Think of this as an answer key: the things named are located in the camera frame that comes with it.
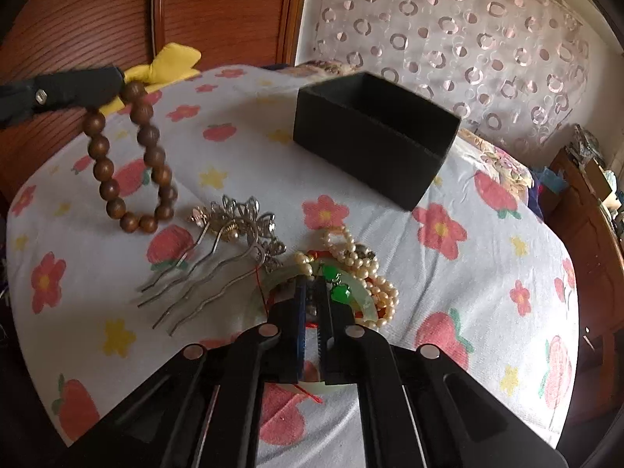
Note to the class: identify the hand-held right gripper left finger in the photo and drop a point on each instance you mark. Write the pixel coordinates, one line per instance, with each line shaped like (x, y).
(300, 312)

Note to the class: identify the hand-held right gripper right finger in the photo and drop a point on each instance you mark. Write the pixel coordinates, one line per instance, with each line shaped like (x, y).
(323, 331)

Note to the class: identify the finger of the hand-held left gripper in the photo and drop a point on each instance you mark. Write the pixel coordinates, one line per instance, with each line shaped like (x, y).
(73, 88)

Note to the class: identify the pale green jade bangle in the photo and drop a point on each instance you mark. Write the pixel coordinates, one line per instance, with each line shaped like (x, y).
(366, 302)

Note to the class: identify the silver flower hair comb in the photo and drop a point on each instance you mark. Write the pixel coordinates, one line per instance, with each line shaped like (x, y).
(253, 224)

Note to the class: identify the black box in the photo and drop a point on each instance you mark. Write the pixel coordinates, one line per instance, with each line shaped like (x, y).
(370, 151)

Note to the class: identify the brown wooden slatted wardrobe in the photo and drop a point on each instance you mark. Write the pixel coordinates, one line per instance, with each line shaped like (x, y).
(97, 14)

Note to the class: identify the yellow plush toy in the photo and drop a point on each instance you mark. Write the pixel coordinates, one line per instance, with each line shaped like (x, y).
(168, 61)

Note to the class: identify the blue paper bag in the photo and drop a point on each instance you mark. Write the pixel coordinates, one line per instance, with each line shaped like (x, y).
(551, 180)

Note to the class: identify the brown wooden side cabinet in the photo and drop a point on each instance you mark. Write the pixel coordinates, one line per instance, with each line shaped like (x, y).
(594, 253)

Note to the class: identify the stack of magazines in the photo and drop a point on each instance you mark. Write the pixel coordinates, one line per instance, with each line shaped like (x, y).
(587, 141)

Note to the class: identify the sheer circle pattern wall curtain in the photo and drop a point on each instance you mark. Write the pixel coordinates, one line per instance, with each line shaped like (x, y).
(438, 34)

